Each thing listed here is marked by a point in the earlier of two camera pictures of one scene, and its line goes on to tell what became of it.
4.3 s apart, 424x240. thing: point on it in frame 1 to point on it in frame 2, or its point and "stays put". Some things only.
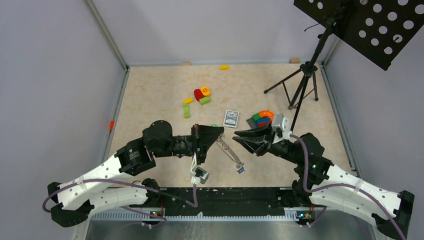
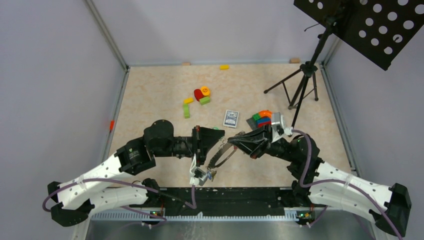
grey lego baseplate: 254,123 stays put
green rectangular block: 204,100 stays put
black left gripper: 203,137 stays put
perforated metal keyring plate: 228,151 to 212,164
